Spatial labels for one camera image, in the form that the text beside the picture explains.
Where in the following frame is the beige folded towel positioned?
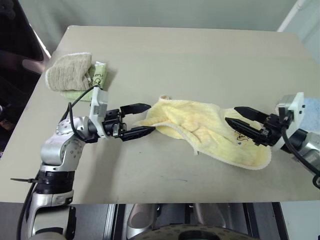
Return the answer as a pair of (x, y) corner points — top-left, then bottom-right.
(45, 51), (93, 92)

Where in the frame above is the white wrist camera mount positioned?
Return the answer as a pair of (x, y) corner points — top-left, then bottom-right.
(89, 86), (110, 139)
(271, 91), (306, 153)

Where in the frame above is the black metal frame bar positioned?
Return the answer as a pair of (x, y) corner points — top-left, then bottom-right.
(103, 203), (128, 240)
(243, 202), (285, 240)

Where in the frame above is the black cable tie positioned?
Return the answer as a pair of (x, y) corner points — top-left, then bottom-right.
(9, 177), (41, 185)

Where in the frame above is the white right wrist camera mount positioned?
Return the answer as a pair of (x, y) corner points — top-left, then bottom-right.
(271, 91), (306, 153)

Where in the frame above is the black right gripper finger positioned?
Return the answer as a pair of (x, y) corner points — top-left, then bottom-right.
(233, 106), (273, 124)
(224, 117), (266, 145)

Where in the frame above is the yellow terry towel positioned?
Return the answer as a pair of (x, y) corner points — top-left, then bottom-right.
(132, 94), (273, 171)

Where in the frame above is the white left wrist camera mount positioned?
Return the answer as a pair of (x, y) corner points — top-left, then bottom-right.
(89, 86), (110, 139)

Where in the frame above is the white wall conduit strip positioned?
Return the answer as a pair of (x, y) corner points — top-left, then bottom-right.
(276, 0), (309, 33)

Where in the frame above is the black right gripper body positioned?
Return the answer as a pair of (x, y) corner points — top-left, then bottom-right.
(254, 112), (285, 147)

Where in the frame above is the green folded towel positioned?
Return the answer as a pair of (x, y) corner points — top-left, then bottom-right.
(59, 61), (109, 103)

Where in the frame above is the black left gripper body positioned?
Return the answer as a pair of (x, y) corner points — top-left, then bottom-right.
(101, 107), (128, 140)

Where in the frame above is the blue towel with pale edge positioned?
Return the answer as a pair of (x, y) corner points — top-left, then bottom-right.
(301, 96), (320, 131)

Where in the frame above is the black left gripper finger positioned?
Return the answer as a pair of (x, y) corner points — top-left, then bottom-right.
(119, 125), (157, 143)
(119, 102), (152, 117)

